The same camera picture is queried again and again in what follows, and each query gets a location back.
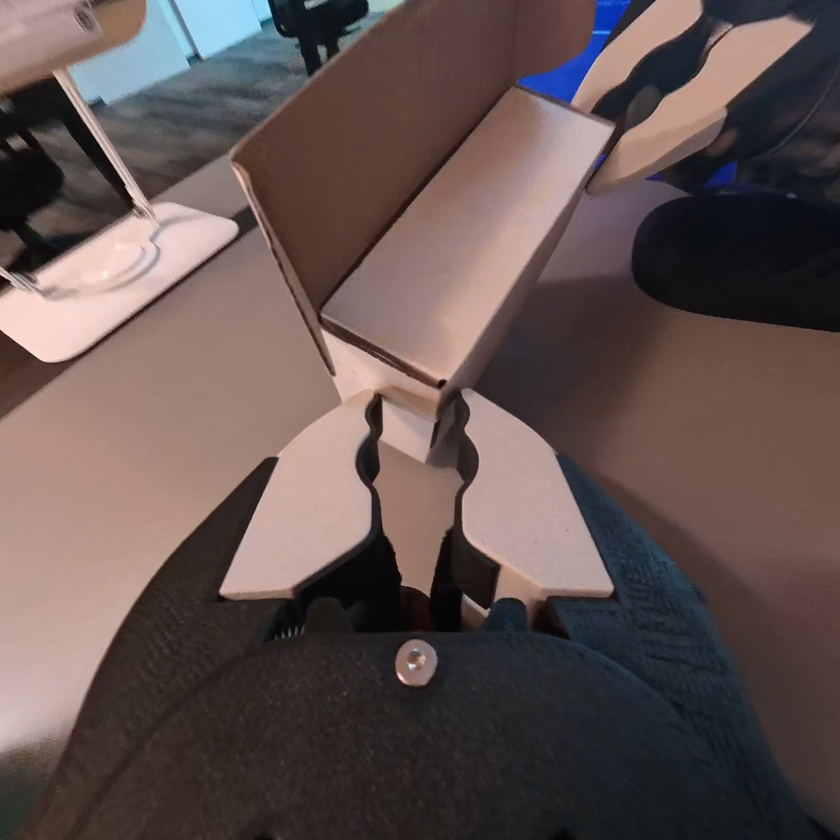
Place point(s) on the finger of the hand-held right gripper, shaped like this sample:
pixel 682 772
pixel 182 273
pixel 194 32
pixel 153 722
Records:
pixel 676 124
pixel 636 46

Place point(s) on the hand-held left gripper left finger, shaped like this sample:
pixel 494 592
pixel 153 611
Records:
pixel 308 512

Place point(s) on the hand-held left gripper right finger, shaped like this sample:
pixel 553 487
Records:
pixel 525 518

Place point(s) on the white cardboard mailer box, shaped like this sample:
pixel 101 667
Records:
pixel 446 249

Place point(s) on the blue plastic bin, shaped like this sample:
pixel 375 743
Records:
pixel 551 79

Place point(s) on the black quilted wrist rest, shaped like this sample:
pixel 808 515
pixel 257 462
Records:
pixel 741 262

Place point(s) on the instruction sign on white stand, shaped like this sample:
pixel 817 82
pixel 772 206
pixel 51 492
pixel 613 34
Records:
pixel 111 275

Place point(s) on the black office chair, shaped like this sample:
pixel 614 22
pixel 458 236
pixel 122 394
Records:
pixel 315 26
pixel 26 184

